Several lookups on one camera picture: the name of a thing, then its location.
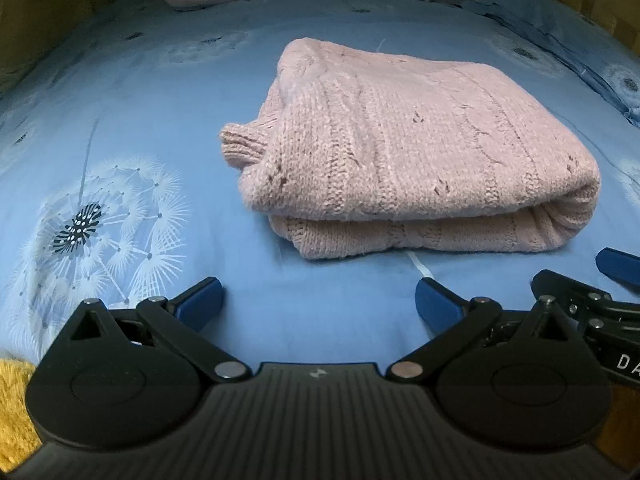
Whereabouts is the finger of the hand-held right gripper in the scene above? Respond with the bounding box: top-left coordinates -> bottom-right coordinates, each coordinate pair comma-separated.
595,247 -> 640,295
531,269 -> 617,322

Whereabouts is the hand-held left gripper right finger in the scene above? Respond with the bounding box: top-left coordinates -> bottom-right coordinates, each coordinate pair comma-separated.
386,276 -> 572,382

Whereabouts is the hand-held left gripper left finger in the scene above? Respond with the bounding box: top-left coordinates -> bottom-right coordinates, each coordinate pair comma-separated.
70,276 -> 251,382

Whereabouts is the pink knit cardigan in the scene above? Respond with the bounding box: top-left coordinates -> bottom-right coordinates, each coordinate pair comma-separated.
220,37 -> 602,262

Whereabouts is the blue dandelion-print bed sheet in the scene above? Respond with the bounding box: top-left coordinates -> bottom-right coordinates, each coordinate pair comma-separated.
0,0 -> 640,361

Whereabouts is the yellow fluffy blanket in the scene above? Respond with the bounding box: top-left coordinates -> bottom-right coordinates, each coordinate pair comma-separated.
0,357 -> 45,463

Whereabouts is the blue dandelion-print pillow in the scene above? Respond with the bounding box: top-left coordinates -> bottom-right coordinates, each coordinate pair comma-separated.
462,0 -> 640,128

